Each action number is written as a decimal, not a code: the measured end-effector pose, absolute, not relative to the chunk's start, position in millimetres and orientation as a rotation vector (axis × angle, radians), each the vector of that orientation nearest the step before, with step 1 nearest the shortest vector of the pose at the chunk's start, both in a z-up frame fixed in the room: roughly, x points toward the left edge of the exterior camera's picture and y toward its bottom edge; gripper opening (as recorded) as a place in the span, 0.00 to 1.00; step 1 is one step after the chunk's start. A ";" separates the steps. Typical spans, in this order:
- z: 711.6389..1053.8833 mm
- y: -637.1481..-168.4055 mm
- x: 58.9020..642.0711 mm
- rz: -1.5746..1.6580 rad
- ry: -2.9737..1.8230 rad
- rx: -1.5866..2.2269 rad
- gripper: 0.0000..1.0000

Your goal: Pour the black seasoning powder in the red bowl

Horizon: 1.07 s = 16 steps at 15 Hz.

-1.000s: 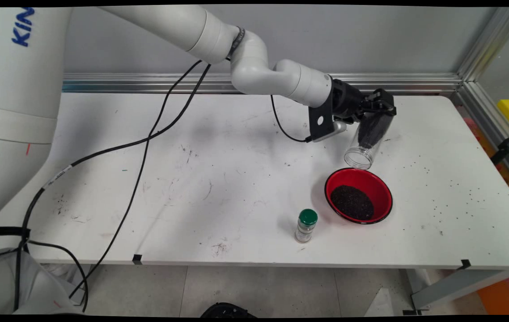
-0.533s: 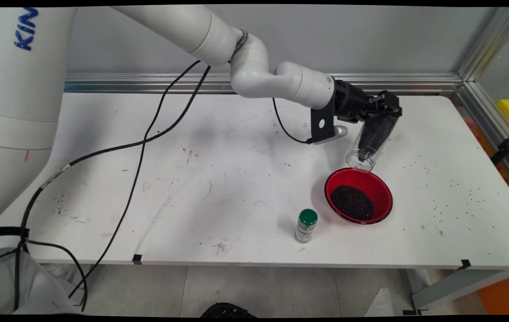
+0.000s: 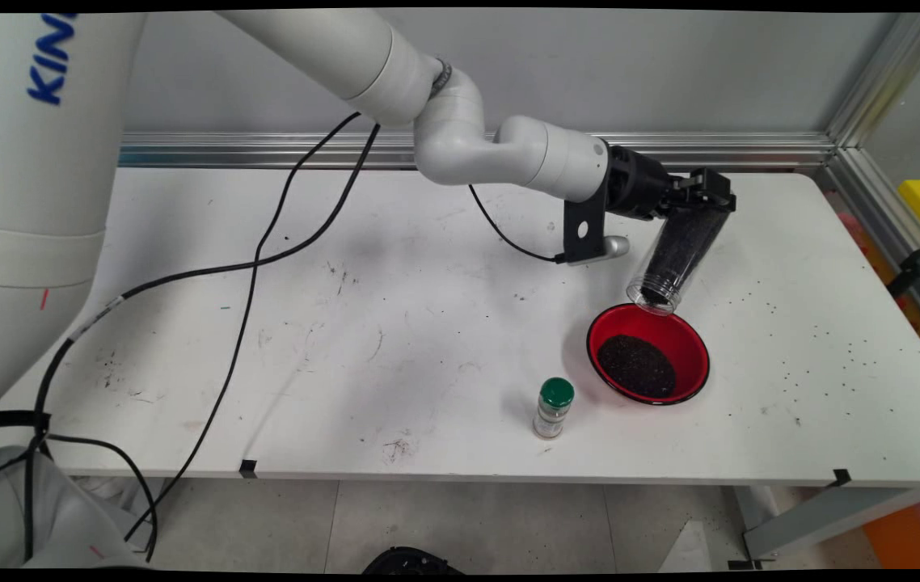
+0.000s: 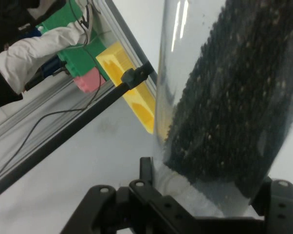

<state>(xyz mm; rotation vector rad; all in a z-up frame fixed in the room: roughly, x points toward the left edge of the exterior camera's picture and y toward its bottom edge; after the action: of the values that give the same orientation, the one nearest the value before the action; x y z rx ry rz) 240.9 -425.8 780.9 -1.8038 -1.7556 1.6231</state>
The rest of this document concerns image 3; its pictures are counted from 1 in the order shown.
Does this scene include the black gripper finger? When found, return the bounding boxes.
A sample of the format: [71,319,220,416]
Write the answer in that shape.
[682,186,736,213]
[670,168,732,193]

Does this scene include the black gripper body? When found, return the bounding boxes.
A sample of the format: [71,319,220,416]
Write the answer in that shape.
[606,144,697,221]

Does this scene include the black seeds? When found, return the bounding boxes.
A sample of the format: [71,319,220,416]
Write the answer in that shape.
[639,209,729,308]
[596,334,678,399]

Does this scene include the clear plastic jar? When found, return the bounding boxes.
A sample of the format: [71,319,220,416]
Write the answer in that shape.
[626,206,732,317]

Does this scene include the red bowl black rim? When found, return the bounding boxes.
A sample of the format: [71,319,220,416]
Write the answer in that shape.
[586,303,711,406]

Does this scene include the spice bottle green lid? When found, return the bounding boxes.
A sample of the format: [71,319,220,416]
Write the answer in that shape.
[533,377,576,441]

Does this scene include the white table leg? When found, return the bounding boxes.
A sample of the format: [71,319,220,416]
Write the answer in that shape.
[741,483,920,564]

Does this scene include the orange box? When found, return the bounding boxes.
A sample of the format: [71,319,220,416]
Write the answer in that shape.
[863,487,920,568]

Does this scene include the black floor object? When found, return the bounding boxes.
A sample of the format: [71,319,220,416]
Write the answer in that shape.
[361,546,465,573]

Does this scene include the wrist camera black bracket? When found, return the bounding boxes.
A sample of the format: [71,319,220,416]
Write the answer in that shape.
[562,184,631,267]

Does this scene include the long aluminium frame rail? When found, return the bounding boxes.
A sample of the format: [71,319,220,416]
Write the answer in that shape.
[119,129,837,172]

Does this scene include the short aluminium frame rail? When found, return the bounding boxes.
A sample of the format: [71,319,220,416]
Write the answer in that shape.
[820,145,920,356]

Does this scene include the aluminium frame post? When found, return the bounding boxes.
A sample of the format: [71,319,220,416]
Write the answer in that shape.
[825,12,920,150]

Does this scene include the thin black cable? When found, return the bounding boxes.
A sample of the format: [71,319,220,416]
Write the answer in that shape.
[124,112,568,542]

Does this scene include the black cable white label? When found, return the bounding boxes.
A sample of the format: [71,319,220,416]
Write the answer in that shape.
[0,121,384,563]

